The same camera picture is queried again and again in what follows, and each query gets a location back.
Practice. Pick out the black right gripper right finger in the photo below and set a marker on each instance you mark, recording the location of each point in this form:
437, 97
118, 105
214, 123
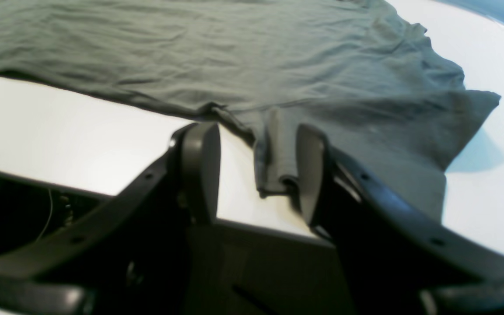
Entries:
397, 261

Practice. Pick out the grey T-shirt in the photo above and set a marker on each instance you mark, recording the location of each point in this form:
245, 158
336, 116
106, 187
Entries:
370, 80

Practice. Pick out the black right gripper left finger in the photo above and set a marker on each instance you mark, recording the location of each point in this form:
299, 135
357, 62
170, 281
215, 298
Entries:
130, 256

